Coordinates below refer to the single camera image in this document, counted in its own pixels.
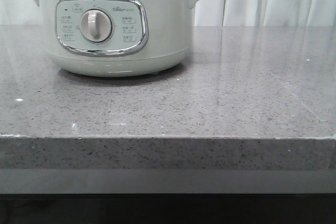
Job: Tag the pale green electric cooking pot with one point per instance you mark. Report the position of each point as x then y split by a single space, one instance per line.
117 38

